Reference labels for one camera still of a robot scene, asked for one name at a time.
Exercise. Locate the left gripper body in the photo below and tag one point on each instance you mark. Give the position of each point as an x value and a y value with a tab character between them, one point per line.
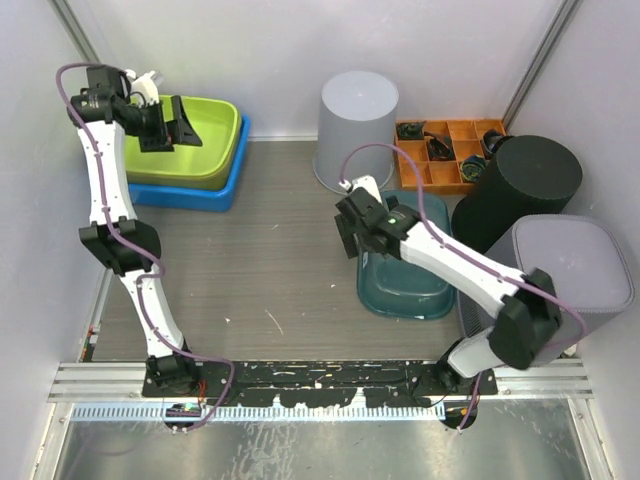
152	128

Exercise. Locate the blue plastic tub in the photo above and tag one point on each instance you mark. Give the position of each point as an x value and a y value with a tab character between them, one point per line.
197	199

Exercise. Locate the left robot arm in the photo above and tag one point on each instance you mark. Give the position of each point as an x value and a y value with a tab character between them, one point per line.
116	104

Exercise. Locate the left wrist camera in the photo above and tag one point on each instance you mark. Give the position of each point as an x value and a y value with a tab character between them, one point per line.
144	88

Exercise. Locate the green plastic tub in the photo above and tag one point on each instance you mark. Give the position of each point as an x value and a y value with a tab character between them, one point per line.
393	288

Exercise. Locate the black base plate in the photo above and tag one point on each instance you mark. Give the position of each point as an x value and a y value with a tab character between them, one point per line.
321	384

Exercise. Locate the white cable duct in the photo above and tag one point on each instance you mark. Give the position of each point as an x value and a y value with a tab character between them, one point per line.
185	412

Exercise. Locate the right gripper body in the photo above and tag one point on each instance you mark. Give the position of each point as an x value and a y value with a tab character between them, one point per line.
361	237

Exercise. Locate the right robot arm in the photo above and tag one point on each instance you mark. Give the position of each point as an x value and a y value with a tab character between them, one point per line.
523	306

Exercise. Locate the orange compartment tray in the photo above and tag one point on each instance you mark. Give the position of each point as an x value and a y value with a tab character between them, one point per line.
442	177

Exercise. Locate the aluminium rail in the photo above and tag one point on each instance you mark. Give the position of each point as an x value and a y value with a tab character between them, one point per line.
112	381

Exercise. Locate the black ribbed bin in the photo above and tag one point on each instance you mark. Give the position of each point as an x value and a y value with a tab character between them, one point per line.
528	175

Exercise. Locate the grey mesh waste basket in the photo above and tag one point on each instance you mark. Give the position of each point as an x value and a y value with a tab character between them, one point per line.
581	256

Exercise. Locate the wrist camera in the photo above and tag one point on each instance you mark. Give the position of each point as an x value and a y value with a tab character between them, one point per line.
144	88
366	182

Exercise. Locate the yellow-green plastic tub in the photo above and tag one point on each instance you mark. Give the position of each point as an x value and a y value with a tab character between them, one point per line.
217	123

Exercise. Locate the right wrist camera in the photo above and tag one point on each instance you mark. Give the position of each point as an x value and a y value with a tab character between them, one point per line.
366	182

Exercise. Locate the light grey round bucket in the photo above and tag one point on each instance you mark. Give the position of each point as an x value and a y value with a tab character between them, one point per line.
356	122

